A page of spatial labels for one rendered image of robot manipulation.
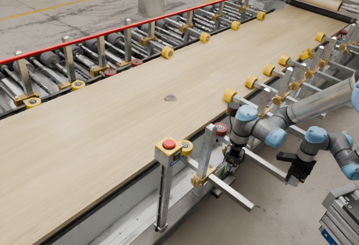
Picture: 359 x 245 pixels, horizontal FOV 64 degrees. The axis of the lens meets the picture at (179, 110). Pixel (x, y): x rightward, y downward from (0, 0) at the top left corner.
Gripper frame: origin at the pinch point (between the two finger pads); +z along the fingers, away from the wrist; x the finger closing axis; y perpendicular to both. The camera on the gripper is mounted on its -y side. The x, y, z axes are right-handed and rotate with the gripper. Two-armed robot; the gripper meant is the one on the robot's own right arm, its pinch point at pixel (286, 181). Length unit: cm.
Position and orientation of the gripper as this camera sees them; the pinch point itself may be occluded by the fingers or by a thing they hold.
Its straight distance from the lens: 153.9
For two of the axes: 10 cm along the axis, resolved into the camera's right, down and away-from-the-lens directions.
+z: -1.0, 7.8, 6.1
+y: 7.3, 4.7, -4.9
